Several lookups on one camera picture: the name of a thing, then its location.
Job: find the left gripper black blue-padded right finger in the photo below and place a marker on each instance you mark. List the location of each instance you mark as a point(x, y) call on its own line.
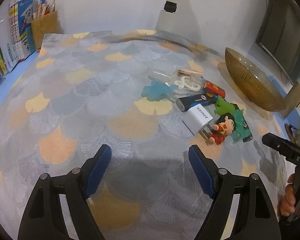
point(244, 197)

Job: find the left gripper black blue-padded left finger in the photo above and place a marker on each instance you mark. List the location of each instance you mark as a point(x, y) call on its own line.
point(53, 200)

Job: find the white Anker charger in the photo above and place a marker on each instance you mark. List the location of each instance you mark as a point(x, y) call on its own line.
point(196, 118)

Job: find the red rectangular box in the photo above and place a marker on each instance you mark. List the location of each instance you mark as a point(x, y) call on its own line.
point(212, 88)

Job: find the black blue power bank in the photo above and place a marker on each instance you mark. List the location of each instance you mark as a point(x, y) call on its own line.
point(187, 102)

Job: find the clear bag with white cable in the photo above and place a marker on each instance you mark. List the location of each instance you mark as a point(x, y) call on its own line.
point(187, 84)

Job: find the pink object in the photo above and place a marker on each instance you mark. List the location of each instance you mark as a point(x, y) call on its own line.
point(184, 71)

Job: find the blue translucent leaf toy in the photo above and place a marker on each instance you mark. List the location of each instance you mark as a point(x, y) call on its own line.
point(158, 91)

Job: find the red cartoon boy figurine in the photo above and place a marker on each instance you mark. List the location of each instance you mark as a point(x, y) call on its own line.
point(223, 127)

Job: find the person's right hand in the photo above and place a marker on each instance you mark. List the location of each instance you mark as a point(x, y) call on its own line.
point(288, 201)

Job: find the beige cylindrical tube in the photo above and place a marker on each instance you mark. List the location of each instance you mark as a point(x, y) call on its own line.
point(292, 100)

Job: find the amber ribbed glass bowl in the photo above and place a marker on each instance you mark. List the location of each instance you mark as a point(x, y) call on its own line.
point(253, 82)

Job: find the ginkgo pattern table mat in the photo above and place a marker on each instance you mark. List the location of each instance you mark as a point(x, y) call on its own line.
point(83, 91)

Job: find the cork pencil holder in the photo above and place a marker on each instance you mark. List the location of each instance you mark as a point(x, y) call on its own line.
point(45, 21)

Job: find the blue white book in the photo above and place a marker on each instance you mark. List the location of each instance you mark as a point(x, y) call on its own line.
point(20, 18)

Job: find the black wall-mounted monitor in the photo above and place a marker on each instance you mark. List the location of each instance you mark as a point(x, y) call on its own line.
point(279, 36)

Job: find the black wall socket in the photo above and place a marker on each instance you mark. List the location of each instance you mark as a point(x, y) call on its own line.
point(170, 7)

